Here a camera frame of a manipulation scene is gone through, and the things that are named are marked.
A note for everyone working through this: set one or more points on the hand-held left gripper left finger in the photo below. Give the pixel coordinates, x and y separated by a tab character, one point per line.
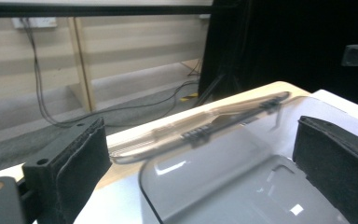
68	168

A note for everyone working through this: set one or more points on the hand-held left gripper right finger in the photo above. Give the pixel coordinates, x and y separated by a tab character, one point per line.
338	165

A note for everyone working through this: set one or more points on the clear plastic box with lid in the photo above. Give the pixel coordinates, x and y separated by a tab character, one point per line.
217	174

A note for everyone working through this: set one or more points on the black curtain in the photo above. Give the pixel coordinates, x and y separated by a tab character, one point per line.
292	43

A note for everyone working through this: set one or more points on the yellow floor tape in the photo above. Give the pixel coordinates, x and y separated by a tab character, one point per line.
189	97

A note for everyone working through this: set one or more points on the black stand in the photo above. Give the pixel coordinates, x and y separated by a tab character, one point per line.
213	88

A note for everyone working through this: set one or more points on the white power strip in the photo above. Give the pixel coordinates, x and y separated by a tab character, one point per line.
40	22

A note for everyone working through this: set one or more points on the black horizontal bar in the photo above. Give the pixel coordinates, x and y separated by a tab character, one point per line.
90	9

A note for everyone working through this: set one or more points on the wooden upright post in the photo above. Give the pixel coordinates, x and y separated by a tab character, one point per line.
82	68

